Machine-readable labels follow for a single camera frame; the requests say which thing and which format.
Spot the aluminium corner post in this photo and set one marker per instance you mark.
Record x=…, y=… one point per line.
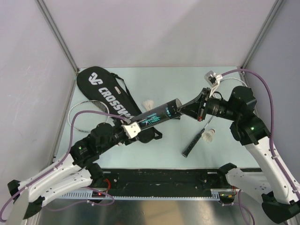
x=57, y=34
x=267, y=24

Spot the left aluminium corner post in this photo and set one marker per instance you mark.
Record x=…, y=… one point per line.
x=57, y=34

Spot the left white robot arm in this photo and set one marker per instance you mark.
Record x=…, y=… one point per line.
x=76, y=169

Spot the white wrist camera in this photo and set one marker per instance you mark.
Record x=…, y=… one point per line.
x=213, y=79
x=132, y=130

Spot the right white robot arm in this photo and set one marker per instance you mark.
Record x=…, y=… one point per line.
x=279, y=195

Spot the right aluminium corner post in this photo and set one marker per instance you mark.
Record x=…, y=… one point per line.
x=267, y=24

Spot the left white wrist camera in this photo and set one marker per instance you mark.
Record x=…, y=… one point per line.
x=132, y=130

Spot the black shuttlecock tube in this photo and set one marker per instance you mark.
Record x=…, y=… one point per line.
x=158, y=115

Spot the white shuttlecock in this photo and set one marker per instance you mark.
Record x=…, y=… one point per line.
x=148, y=104
x=207, y=136

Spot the white badminton racket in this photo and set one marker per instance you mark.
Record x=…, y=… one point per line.
x=198, y=136
x=89, y=116

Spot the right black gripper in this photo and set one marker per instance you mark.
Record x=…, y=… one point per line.
x=195, y=107

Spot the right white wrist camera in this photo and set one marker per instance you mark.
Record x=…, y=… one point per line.
x=213, y=79

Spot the black racket bag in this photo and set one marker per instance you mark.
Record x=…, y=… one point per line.
x=96, y=83

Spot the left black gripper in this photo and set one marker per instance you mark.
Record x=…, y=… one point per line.
x=125, y=140

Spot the right white badminton racket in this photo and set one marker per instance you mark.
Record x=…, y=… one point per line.
x=198, y=136

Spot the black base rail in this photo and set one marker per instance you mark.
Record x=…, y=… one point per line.
x=173, y=183

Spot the left white badminton racket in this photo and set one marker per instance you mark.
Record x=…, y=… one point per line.
x=89, y=116

